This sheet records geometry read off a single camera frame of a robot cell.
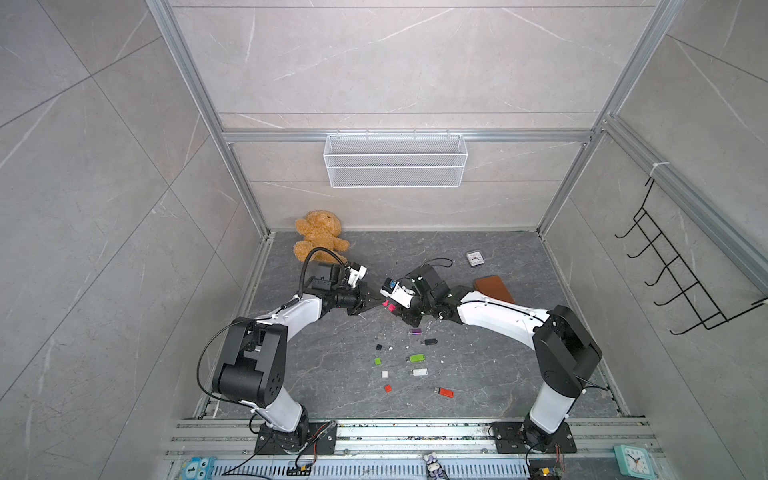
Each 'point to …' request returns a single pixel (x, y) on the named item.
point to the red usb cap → (387, 388)
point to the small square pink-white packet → (475, 258)
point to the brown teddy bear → (320, 229)
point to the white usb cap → (384, 374)
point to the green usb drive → (417, 358)
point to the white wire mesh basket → (391, 161)
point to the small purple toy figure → (434, 469)
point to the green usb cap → (377, 361)
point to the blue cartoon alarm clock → (198, 469)
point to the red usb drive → (446, 392)
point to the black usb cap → (379, 347)
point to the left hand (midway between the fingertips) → (388, 297)
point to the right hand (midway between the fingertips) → (399, 306)
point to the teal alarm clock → (634, 461)
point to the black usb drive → (431, 341)
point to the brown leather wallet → (492, 286)
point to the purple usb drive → (417, 331)
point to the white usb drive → (420, 372)
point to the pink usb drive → (391, 307)
